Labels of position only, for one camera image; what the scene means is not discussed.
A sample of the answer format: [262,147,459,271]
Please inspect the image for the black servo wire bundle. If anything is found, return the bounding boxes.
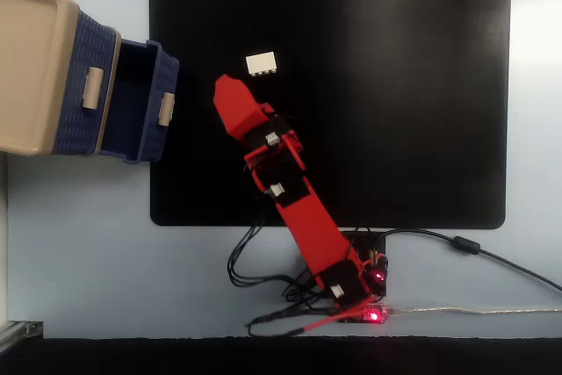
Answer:
[227,212,339,339]

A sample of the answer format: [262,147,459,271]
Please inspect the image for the aluminium profile post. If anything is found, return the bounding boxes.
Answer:
[0,320,46,352]

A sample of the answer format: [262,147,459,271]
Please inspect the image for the white toy brick block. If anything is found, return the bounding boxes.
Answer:
[244,51,279,79]

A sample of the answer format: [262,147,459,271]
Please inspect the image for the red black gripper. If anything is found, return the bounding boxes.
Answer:
[213,74,305,159]

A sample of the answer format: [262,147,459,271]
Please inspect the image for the blue woven drawer plain handle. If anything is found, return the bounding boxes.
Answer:
[51,10,120,157]

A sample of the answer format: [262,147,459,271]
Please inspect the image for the red-lit motor driver board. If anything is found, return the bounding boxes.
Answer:
[366,253,390,298]

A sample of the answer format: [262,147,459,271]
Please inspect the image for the black rectangular table mat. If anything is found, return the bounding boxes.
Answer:
[148,0,513,231]

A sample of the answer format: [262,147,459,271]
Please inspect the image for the small USB controller board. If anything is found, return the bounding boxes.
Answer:
[357,301,393,326]

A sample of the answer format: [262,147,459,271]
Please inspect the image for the blue woven drawer banded handle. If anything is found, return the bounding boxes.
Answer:
[97,38,181,166]

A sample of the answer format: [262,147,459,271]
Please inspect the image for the silver braided USB cable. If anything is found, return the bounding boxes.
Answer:
[385,305,562,317]

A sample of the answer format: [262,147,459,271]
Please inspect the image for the beige plastic drawer cabinet frame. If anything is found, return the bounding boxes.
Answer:
[0,0,122,158]

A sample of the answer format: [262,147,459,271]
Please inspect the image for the red sleeved power lead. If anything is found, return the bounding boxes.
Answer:
[244,309,368,339]

